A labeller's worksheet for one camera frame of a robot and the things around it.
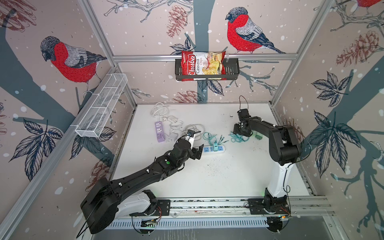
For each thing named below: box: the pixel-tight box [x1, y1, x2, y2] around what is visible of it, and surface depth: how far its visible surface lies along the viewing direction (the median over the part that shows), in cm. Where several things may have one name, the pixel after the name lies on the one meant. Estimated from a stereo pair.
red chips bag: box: [181, 50, 227, 82], surface depth 90 cm
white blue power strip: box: [202, 145, 226, 154], surface depth 94 cm
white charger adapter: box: [169, 115, 178, 124], surface depth 112 cm
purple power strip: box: [155, 121, 165, 143], surface depth 103 cm
